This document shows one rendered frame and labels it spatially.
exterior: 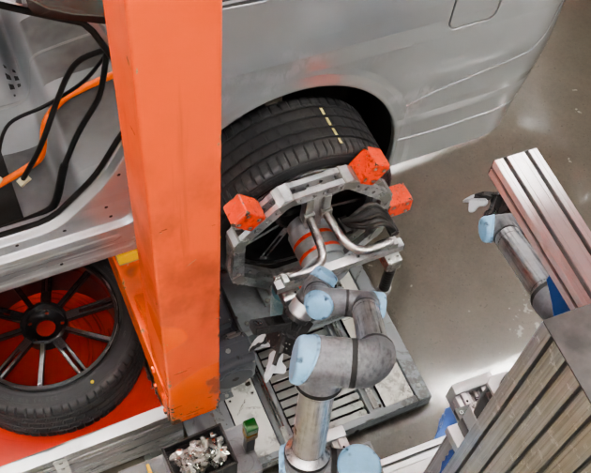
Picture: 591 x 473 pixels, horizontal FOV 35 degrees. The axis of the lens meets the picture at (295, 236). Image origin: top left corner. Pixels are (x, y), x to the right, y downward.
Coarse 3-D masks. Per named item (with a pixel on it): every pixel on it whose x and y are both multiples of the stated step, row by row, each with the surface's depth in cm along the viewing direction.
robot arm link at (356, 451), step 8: (336, 448) 243; (344, 448) 240; (352, 448) 239; (360, 448) 240; (368, 448) 240; (336, 456) 239; (344, 456) 238; (352, 456) 238; (360, 456) 238; (368, 456) 239; (376, 456) 240; (336, 464) 238; (344, 464) 237; (352, 464) 237; (360, 464) 237; (368, 464) 238; (376, 464) 238; (336, 472) 237; (344, 472) 235; (352, 472) 236; (360, 472) 236; (368, 472) 237; (376, 472) 237
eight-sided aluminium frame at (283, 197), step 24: (336, 168) 277; (288, 192) 271; (312, 192) 272; (360, 192) 283; (384, 192) 290; (240, 240) 277; (360, 240) 312; (240, 264) 289; (288, 264) 316; (264, 288) 310
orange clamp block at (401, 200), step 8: (400, 184) 304; (392, 192) 302; (400, 192) 303; (408, 192) 303; (392, 200) 301; (400, 200) 301; (408, 200) 301; (392, 208) 301; (400, 208) 303; (408, 208) 306; (392, 216) 305
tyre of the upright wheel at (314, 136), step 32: (256, 128) 277; (288, 128) 276; (320, 128) 279; (352, 128) 286; (224, 160) 278; (256, 160) 273; (288, 160) 271; (320, 160) 275; (224, 192) 276; (256, 192) 274; (224, 224) 282; (224, 256) 298
